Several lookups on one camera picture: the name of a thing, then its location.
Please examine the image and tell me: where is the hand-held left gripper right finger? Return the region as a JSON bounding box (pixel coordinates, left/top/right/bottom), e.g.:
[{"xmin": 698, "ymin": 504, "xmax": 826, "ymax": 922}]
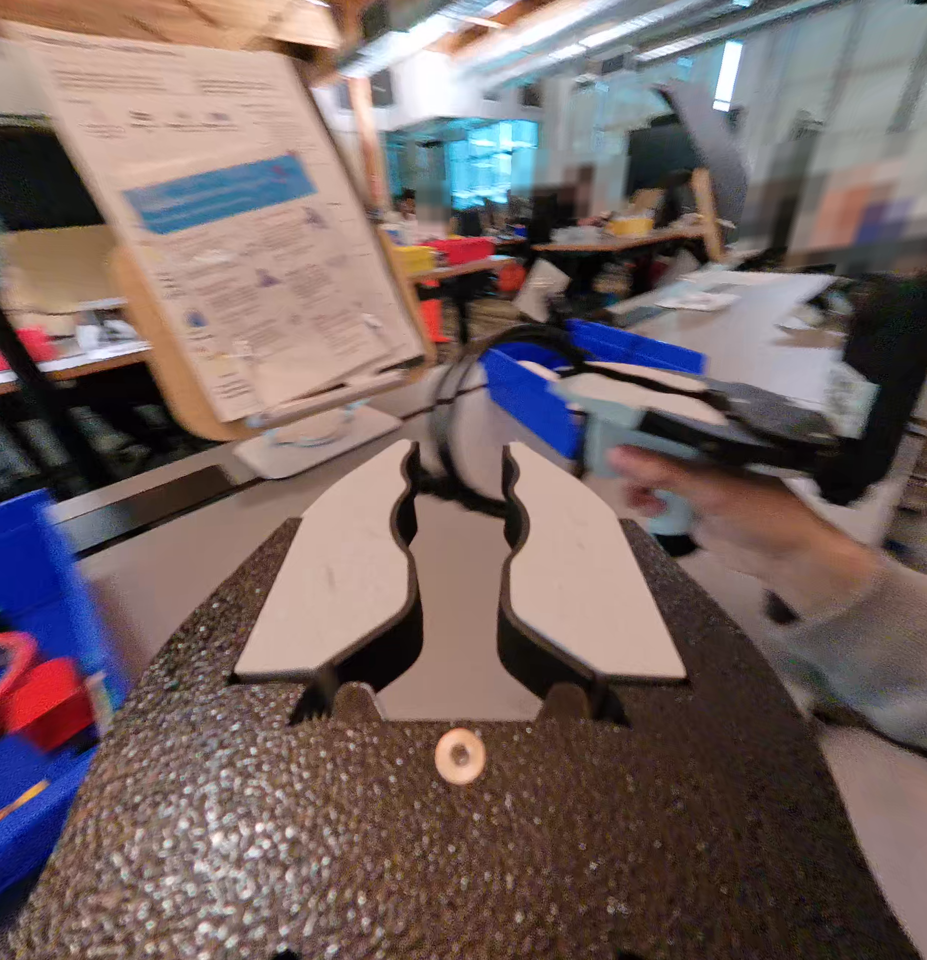
[{"xmin": 495, "ymin": 442, "xmax": 690, "ymax": 717}]

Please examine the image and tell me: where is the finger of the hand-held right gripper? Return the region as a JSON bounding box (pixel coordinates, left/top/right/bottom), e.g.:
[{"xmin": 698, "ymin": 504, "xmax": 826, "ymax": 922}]
[
  {"xmin": 549, "ymin": 373, "xmax": 735, "ymax": 480},
  {"xmin": 583, "ymin": 362, "xmax": 711, "ymax": 396}
]

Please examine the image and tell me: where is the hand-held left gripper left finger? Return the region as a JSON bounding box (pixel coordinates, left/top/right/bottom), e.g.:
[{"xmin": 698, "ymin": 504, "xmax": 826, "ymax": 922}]
[{"xmin": 232, "ymin": 439, "xmax": 424, "ymax": 714}]

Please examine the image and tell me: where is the blue plastic bin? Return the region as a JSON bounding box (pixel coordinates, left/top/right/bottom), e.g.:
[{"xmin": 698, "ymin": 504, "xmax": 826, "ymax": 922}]
[
  {"xmin": 0, "ymin": 487, "xmax": 131, "ymax": 912},
  {"xmin": 480, "ymin": 318, "xmax": 708, "ymax": 460}
]

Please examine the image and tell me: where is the black cable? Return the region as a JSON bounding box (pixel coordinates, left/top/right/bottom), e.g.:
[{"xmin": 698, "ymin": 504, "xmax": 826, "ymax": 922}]
[{"xmin": 429, "ymin": 324, "xmax": 585, "ymax": 520}]

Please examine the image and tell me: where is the grey desk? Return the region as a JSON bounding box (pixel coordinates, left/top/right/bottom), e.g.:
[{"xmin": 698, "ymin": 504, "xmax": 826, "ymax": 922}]
[{"xmin": 51, "ymin": 270, "xmax": 927, "ymax": 939}]

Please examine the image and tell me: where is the person's right hand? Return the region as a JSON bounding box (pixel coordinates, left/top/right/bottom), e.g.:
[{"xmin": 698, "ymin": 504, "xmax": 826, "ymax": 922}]
[{"xmin": 604, "ymin": 444, "xmax": 881, "ymax": 605}]

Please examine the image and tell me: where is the white paper sheet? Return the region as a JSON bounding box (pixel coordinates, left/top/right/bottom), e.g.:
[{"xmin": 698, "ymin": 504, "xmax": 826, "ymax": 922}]
[{"xmin": 654, "ymin": 288, "xmax": 742, "ymax": 312}]

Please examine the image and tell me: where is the white board panel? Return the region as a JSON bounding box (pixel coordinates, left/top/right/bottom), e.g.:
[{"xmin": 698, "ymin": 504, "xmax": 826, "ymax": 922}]
[{"xmin": 512, "ymin": 258, "xmax": 571, "ymax": 324}]

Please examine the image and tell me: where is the red plastic bin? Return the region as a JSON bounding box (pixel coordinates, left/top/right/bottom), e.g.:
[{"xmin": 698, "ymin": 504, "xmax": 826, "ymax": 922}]
[
  {"xmin": 426, "ymin": 236, "xmax": 498, "ymax": 265},
  {"xmin": 0, "ymin": 327, "xmax": 60, "ymax": 374}
]

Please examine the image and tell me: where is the red plastic block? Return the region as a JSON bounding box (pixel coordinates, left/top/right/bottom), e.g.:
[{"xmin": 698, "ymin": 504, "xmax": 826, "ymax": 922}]
[{"xmin": 6, "ymin": 658, "xmax": 97, "ymax": 753}]

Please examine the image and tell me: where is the white instruction sheet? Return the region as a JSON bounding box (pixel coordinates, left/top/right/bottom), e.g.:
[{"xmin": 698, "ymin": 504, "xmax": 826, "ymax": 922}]
[{"xmin": 24, "ymin": 33, "xmax": 427, "ymax": 425}]

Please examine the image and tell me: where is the person's grey sweatshirt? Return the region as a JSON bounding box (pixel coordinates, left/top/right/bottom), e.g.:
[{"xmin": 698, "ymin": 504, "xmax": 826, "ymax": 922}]
[{"xmin": 819, "ymin": 723, "xmax": 927, "ymax": 960}]

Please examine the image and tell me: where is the beige document stand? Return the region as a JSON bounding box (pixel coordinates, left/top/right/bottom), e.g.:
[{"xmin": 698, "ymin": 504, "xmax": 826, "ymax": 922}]
[{"xmin": 0, "ymin": 225, "xmax": 127, "ymax": 316}]

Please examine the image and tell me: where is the red tape ring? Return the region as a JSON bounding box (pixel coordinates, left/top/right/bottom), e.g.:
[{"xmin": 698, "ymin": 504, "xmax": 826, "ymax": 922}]
[{"xmin": 0, "ymin": 631, "xmax": 41, "ymax": 725}]

